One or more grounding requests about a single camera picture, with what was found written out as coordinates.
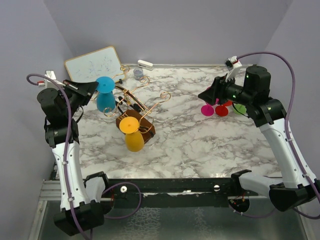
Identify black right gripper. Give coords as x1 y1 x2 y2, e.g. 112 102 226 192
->
198 72 254 106

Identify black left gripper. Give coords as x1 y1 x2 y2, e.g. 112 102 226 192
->
59 79 98 118

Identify pink wine glass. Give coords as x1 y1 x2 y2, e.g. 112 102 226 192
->
200 102 215 117

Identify red wine glass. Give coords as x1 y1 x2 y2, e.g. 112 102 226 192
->
215 101 232 117

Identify blue wine glass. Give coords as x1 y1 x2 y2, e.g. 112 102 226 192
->
96 76 116 113

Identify green wine glass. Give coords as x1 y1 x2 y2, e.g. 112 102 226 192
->
232 103 247 115

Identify yellow wine glass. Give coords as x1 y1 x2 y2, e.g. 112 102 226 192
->
119 116 145 152

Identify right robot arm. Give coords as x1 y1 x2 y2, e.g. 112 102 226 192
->
198 65 320 212

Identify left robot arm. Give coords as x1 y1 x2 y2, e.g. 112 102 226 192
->
37 80 111 236

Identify gold framed whiteboard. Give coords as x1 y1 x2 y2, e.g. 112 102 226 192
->
64 46 125 83

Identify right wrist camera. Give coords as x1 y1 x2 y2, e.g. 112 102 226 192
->
224 56 243 82

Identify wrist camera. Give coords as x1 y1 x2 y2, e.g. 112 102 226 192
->
37 70 63 88
224 56 243 82

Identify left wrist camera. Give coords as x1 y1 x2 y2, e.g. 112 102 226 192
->
37 70 63 88

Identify gold wire glass rack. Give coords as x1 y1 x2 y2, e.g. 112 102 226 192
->
94 75 172 144

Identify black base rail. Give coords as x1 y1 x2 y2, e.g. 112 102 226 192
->
102 176 258 209

